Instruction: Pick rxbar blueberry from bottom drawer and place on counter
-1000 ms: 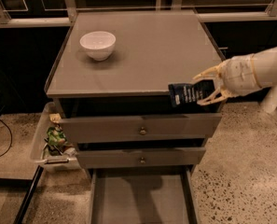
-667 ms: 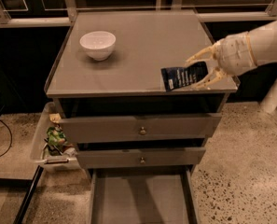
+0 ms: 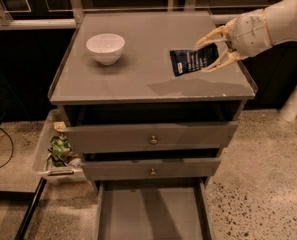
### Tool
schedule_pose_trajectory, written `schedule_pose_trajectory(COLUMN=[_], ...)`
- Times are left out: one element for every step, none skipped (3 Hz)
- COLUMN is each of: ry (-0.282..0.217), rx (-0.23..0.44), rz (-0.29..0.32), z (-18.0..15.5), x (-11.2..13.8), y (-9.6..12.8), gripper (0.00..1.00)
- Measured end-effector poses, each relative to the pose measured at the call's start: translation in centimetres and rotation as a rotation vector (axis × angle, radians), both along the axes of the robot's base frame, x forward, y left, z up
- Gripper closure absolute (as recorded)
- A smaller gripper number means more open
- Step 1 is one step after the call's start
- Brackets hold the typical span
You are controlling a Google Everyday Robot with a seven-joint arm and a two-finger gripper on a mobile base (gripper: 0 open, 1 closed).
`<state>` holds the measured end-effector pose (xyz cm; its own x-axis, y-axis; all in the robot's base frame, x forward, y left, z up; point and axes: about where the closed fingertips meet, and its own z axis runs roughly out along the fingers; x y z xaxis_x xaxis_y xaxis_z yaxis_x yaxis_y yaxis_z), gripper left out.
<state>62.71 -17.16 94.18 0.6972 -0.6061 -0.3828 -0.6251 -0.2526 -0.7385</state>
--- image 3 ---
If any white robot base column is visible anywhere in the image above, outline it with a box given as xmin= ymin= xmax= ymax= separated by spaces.
xmin=280 ymin=85 xmax=297 ymax=122

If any brass middle drawer knob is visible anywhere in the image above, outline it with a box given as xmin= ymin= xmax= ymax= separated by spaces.
xmin=149 ymin=168 xmax=156 ymax=176

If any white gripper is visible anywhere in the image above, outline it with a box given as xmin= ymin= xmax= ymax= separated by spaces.
xmin=195 ymin=9 xmax=273 ymax=73

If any tan snack packet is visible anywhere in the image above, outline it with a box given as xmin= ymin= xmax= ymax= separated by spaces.
xmin=53 ymin=121 xmax=65 ymax=133

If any bottom grey open drawer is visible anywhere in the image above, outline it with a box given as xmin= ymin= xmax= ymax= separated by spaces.
xmin=93 ymin=178 xmax=216 ymax=240

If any black floor cable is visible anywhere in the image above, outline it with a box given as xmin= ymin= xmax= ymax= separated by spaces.
xmin=0 ymin=126 xmax=15 ymax=174

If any brass drawer knob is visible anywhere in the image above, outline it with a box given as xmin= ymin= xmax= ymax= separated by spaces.
xmin=149 ymin=168 xmax=156 ymax=176
xmin=150 ymin=136 xmax=158 ymax=145

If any middle grey drawer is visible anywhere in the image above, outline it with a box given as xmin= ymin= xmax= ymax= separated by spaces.
xmin=82 ymin=158 xmax=221 ymax=181

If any grey drawer cabinet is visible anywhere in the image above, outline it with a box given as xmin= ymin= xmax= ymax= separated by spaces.
xmin=47 ymin=11 xmax=258 ymax=192

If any top grey drawer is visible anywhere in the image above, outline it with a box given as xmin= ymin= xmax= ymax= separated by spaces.
xmin=64 ymin=121 xmax=237 ymax=153

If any dark blue rxbar wrapper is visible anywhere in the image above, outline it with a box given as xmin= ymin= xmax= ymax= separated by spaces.
xmin=169 ymin=44 xmax=219 ymax=77

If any white ceramic bowl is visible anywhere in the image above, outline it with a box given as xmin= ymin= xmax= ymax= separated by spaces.
xmin=86 ymin=33 xmax=125 ymax=65

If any white railing bar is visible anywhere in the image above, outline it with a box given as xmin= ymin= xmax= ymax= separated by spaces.
xmin=0 ymin=13 xmax=242 ymax=32

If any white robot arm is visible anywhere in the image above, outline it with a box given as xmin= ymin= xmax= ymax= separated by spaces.
xmin=195 ymin=0 xmax=297 ymax=72

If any brass top drawer knob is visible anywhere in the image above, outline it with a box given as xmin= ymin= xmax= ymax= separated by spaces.
xmin=150 ymin=136 xmax=158 ymax=145

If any green snack packet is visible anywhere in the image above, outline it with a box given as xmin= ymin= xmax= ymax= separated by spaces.
xmin=50 ymin=135 xmax=72 ymax=157

